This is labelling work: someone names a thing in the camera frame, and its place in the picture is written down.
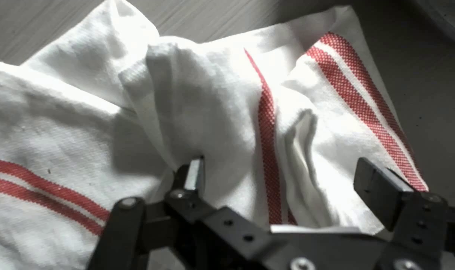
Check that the white towel with red stripes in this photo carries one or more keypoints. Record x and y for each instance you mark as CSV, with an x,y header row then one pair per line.
x,y
212,99

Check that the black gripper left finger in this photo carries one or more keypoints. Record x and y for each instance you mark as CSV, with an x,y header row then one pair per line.
x,y
212,225

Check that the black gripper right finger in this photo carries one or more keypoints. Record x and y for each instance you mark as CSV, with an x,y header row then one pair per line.
x,y
416,225

